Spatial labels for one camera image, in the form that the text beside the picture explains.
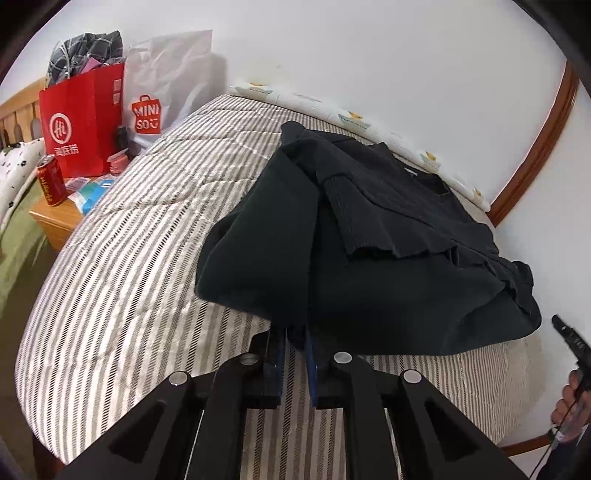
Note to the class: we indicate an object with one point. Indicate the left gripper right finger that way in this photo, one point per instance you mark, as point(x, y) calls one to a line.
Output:
point(399, 426)

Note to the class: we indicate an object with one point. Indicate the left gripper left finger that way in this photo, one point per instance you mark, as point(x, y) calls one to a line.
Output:
point(190, 427)

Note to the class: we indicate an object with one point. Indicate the black sweatshirt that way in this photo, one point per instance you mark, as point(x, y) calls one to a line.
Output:
point(344, 244)

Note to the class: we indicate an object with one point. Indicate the person right hand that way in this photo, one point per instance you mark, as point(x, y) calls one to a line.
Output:
point(571, 413)

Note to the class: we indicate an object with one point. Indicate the striped quilted mattress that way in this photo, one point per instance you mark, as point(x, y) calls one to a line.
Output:
point(117, 312)

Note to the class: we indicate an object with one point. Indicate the green blanket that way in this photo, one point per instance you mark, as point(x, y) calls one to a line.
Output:
point(26, 257)

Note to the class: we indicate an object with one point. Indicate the wooden nightstand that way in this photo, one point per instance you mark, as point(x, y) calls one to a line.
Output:
point(57, 222)

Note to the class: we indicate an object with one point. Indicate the blue white packets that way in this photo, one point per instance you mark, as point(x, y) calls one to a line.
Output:
point(85, 192)

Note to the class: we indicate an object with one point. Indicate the pink small box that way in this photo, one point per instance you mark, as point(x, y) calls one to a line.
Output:
point(118, 162)

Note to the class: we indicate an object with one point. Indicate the red drink can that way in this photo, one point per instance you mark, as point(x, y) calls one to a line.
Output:
point(50, 178)

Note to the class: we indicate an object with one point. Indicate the white patterned bed sheet edge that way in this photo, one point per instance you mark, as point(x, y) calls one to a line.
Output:
point(365, 127)

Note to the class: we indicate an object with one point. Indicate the white dotted pillow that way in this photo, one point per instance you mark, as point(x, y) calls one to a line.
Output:
point(18, 171)

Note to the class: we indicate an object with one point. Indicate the small dark bottle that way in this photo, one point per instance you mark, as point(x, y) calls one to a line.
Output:
point(121, 137)

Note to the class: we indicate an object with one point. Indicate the red paper shopping bag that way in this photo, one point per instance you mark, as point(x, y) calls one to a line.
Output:
point(80, 117)

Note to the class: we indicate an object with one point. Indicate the wooden headboard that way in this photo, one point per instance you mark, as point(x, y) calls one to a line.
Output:
point(20, 115)

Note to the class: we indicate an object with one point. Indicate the white Miniso plastic bag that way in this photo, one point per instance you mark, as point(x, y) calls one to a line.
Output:
point(166, 78)

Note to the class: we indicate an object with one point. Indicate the plaid dark cloth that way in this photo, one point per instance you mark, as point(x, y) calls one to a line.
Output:
point(83, 53)

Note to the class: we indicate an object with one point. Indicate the brown wooden door frame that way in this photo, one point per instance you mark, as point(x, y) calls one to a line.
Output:
point(542, 217)

